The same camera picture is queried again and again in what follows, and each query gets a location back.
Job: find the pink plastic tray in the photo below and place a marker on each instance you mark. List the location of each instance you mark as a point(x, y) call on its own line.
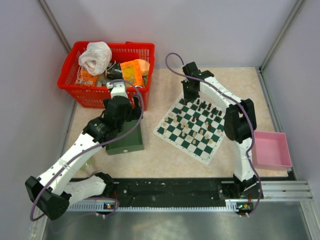
point(271, 151)

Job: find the red plastic shopping basket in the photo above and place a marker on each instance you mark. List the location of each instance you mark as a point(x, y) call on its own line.
point(93, 96)

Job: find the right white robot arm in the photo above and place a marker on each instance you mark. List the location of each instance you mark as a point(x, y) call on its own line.
point(239, 121)

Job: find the green white chess mat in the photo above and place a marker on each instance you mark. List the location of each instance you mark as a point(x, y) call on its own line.
point(195, 128)

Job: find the peach sponge block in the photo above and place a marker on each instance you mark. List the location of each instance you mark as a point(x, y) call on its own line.
point(144, 67)

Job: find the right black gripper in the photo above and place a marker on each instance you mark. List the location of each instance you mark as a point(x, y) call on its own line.
point(188, 98)

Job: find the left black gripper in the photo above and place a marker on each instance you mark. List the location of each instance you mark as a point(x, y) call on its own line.
point(130, 113)

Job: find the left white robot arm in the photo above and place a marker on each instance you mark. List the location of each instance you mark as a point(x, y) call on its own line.
point(53, 191)

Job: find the dark green plastic tray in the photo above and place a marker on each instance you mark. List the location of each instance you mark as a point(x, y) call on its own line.
point(131, 143)

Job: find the white crumpled plastic bag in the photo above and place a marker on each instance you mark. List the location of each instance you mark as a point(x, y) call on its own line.
point(96, 58)

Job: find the black wrapped bundle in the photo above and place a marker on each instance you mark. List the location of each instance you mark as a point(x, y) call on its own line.
point(113, 71)

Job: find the orange yellow snack package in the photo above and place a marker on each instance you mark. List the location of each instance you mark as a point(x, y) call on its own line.
point(131, 72)

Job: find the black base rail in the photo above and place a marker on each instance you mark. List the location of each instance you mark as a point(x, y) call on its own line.
point(180, 192)

